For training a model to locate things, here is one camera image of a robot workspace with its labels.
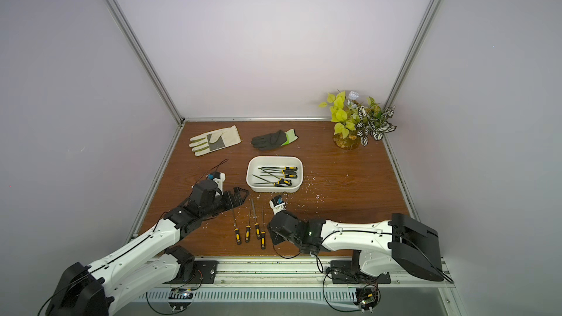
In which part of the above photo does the right small circuit board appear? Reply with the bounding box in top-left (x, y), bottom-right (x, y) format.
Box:
top-left (356, 286), bottom-right (381, 313)

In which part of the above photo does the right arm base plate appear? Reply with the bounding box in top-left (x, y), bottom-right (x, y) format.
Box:
top-left (326, 260), bottom-right (392, 285)

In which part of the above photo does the aluminium corner frame post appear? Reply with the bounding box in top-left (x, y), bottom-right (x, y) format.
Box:
top-left (383, 0), bottom-right (458, 111)
top-left (103, 0), bottom-right (185, 126)

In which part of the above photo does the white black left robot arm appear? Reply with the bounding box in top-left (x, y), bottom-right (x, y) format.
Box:
top-left (38, 176), bottom-right (250, 315)

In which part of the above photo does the artificial green leafy plant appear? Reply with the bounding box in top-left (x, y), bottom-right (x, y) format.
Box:
top-left (318, 91), bottom-right (397, 146)

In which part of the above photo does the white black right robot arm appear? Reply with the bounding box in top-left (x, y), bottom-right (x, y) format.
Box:
top-left (267, 210), bottom-right (446, 282)

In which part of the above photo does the small circuit board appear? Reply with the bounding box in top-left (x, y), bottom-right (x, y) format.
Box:
top-left (356, 286), bottom-right (381, 313)
top-left (168, 288), bottom-right (195, 313)

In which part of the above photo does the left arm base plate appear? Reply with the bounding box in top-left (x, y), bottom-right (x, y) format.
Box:
top-left (167, 260), bottom-right (219, 285)

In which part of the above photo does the white plastic storage box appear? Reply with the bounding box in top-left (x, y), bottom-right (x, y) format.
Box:
top-left (246, 156), bottom-right (304, 193)

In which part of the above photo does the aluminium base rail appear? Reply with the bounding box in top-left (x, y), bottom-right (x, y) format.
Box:
top-left (132, 257), bottom-right (461, 313)

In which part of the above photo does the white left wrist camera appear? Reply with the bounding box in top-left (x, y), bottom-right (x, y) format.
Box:
top-left (206, 171), bottom-right (226, 193)

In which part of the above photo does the black green work glove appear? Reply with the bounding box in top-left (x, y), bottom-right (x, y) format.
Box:
top-left (251, 129), bottom-right (299, 151)

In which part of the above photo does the aluminium corner frame post right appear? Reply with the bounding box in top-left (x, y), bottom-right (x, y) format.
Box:
top-left (383, 0), bottom-right (458, 111)

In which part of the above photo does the aluminium corner frame post left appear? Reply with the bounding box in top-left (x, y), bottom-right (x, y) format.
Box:
top-left (103, 0), bottom-right (185, 126)

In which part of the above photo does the amber glass plant vase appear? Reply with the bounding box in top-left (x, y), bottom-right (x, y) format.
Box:
top-left (332, 133), bottom-right (361, 150)

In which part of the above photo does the beige grey work glove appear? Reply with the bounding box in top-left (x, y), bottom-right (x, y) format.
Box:
top-left (189, 125), bottom-right (241, 157)

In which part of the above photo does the left small circuit board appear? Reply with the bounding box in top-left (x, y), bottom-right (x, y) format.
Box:
top-left (168, 288), bottom-right (195, 313)

